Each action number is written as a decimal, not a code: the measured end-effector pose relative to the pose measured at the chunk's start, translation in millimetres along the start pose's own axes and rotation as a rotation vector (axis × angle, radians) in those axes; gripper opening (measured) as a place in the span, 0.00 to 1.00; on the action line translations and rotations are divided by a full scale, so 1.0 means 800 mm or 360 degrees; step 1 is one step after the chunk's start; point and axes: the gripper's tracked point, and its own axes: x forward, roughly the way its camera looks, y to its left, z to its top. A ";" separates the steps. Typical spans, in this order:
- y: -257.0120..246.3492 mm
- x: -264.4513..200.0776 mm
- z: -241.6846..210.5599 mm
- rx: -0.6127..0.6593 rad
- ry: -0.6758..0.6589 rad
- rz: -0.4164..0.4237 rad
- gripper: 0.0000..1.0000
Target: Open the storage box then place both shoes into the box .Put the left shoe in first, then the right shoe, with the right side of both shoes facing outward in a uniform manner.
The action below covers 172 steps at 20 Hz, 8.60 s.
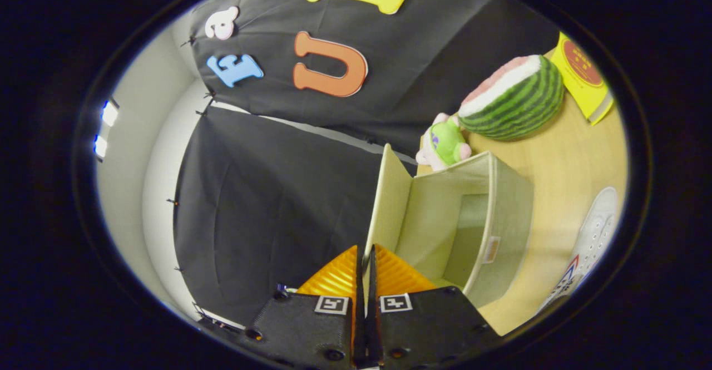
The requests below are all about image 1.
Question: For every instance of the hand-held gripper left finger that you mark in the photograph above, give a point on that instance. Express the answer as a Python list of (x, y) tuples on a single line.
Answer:
[(311, 325)]

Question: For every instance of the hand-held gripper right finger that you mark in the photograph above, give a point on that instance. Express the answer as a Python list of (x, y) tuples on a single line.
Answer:
[(423, 325)]

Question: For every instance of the beige fabric storage box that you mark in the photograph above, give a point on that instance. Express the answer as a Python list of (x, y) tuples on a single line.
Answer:
[(428, 220)]

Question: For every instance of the white canvas shoe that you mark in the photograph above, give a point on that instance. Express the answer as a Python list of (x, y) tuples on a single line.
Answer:
[(592, 236)]

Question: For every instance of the green and pink plush toy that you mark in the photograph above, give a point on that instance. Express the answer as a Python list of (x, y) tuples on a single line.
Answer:
[(445, 142)]

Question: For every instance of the watermelon slice plush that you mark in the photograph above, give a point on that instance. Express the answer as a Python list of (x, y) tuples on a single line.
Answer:
[(517, 103)]

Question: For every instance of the long ceiling light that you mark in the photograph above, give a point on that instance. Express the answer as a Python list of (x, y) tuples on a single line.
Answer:
[(108, 114)]

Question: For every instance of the yellow book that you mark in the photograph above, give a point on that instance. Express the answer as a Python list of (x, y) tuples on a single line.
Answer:
[(584, 75)]

